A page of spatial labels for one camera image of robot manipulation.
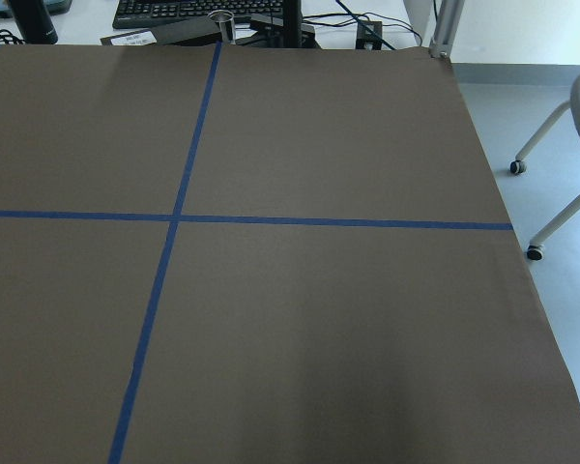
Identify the grey teach pendant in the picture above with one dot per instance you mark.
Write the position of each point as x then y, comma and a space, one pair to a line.
53, 7

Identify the brown table mat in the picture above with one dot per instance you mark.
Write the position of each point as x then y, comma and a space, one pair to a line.
224, 254

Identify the black labelled box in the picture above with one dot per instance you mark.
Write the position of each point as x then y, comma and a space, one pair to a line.
193, 32

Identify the aluminium frame post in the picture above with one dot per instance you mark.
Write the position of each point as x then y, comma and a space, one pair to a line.
449, 15

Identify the black keyboard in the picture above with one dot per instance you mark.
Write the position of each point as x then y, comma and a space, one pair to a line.
131, 14

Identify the black water bottle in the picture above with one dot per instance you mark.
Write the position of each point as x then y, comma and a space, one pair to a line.
34, 24

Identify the black monitor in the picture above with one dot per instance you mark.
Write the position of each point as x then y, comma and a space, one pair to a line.
279, 25

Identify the clear plastic cylinder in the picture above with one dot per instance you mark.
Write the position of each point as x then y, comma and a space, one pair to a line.
224, 21

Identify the small black adapter box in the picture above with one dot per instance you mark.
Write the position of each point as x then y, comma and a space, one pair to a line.
369, 35

